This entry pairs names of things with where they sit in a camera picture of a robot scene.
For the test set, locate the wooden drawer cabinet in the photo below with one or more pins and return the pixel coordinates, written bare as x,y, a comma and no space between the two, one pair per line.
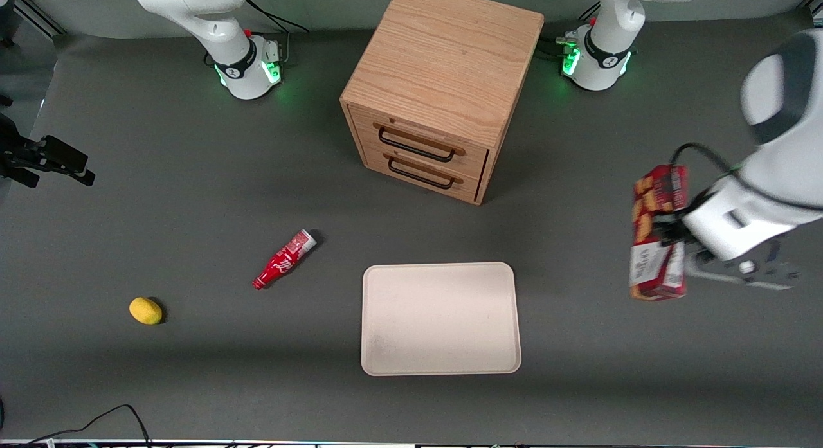
443,56

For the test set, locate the red cola bottle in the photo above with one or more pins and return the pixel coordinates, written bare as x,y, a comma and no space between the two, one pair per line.
281,262

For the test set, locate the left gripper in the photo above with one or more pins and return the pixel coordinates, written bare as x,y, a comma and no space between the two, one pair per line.
674,230

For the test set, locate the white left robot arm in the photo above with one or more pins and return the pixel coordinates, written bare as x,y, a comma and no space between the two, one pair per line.
784,126

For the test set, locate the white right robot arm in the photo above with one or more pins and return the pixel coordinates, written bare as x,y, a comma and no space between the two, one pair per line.
225,36

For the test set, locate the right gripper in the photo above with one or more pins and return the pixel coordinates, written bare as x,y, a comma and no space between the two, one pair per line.
19,153

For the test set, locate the wooden drawer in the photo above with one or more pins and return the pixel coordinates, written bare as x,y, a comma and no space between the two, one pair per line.
418,139
418,175

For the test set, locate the red cookie box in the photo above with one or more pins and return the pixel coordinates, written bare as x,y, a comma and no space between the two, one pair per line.
649,268

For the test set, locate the beige rectangular tray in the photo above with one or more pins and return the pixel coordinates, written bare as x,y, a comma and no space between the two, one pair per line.
440,319

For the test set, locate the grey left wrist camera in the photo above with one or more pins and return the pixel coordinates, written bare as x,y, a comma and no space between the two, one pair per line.
746,271

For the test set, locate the yellow lemon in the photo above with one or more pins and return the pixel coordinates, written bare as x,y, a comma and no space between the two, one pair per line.
145,310

